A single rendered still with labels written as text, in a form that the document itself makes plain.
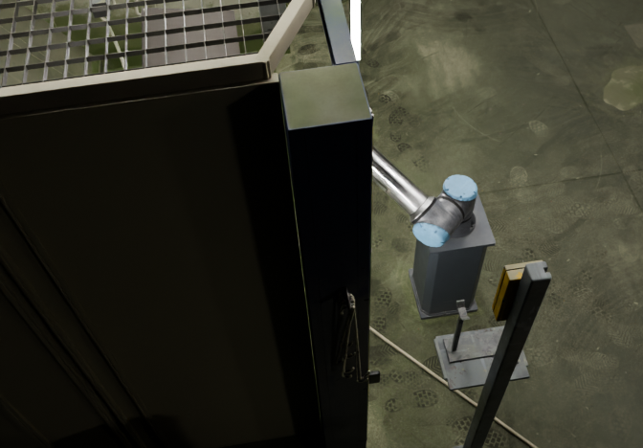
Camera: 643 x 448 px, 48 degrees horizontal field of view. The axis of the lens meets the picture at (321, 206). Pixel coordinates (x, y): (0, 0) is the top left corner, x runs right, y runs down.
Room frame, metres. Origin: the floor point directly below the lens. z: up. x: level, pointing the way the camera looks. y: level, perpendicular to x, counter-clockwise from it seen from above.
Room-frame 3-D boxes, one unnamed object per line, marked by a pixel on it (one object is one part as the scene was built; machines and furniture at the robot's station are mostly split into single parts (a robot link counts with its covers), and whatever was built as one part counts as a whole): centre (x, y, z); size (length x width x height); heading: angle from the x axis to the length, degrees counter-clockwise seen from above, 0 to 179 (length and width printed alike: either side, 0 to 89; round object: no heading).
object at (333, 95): (1.12, -0.02, 1.14); 0.18 x 0.18 x 2.29; 5
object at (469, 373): (1.17, -0.58, 0.78); 0.31 x 0.23 x 0.01; 95
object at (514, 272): (1.08, -0.59, 1.42); 0.12 x 0.06 x 0.26; 95
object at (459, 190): (1.91, -0.61, 0.83); 0.17 x 0.15 x 0.18; 140
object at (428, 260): (1.92, -0.61, 0.32); 0.31 x 0.31 x 0.64; 5
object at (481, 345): (1.19, -0.57, 0.95); 0.26 x 0.15 x 0.32; 95
